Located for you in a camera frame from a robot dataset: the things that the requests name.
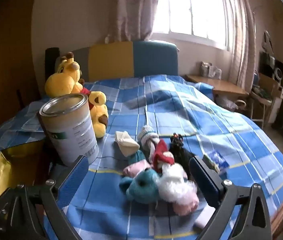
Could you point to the blue tissue pack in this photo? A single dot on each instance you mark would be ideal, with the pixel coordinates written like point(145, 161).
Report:
point(217, 160)

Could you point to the white metal chair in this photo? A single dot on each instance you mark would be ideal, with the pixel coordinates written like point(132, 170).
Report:
point(261, 102)

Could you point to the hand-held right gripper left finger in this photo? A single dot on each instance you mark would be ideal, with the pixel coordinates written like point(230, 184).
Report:
point(74, 177)

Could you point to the grey yellow blue headboard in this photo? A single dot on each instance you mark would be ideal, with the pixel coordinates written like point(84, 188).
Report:
point(151, 60)

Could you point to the white sock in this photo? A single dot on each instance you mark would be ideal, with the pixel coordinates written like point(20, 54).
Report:
point(204, 217)

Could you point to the black beaded hair wig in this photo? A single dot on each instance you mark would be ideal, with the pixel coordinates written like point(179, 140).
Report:
point(179, 152)

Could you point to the window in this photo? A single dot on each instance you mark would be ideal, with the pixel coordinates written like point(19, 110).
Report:
point(191, 7)

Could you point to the wooden desk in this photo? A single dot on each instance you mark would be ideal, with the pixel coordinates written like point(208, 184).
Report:
point(221, 86)

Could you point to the wooden wardrobe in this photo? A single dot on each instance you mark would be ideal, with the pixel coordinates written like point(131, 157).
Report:
point(6, 67)

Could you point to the red white santa toy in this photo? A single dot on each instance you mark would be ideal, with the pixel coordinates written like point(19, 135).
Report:
point(161, 152)

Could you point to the teal knitted sock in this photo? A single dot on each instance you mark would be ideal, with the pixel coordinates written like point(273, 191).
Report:
point(137, 157)

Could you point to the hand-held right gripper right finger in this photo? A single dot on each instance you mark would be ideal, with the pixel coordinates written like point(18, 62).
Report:
point(204, 180)

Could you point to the cream folded sock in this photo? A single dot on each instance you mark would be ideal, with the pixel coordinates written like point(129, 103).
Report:
point(126, 142)

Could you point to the pink patterned curtain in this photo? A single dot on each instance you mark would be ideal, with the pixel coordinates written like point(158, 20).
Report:
point(241, 42)
point(134, 7)

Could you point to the teal plush bear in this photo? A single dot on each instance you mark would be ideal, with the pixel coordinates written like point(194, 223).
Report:
point(141, 187)

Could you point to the white tin can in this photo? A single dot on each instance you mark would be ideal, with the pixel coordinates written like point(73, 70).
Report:
point(74, 135)

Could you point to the pink fluffy sock roll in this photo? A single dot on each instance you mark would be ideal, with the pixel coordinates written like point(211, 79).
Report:
point(134, 169)

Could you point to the cluttered shelf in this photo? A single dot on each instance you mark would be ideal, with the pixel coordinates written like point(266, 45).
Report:
point(274, 67)

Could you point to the grey knitted sock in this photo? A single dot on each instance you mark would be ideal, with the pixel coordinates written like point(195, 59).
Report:
point(147, 135)

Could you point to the clear plastic bags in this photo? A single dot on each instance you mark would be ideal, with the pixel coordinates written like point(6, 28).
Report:
point(211, 70)

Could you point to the white pink fluffy toy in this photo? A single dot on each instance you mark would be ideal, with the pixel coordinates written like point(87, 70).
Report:
point(176, 183)

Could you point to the blue plaid blanket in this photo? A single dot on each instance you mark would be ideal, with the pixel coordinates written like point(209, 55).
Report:
point(181, 110)

